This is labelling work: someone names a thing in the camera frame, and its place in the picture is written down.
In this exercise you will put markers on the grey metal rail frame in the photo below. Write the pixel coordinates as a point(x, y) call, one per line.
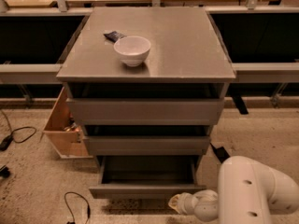
point(34, 73)

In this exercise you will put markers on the black power adapter right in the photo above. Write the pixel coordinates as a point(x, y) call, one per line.
point(221, 153)

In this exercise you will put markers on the grey drawer cabinet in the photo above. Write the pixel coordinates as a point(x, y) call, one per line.
point(184, 48)

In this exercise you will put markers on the dark blue snack packet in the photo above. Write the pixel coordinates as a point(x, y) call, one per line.
point(114, 36)

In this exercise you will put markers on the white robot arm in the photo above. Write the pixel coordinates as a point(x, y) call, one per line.
point(249, 192)

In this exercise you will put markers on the grey drawer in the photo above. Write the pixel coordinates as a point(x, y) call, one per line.
point(146, 103)
point(145, 177)
point(146, 139)

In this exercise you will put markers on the grey top drawer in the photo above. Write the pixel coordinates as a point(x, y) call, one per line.
point(146, 103)

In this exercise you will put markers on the white ceramic bowl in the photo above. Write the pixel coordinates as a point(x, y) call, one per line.
point(132, 50)

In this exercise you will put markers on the grey bottom drawer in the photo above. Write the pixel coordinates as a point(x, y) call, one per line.
point(145, 177)

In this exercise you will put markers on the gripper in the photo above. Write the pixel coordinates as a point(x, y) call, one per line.
point(186, 202)

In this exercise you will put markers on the wooden box on floor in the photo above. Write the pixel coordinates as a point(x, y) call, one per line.
point(65, 136)

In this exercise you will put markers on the black plug far left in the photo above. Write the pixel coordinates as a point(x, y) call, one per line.
point(4, 171)

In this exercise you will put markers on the grey middle drawer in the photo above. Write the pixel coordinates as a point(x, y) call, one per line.
point(146, 139)

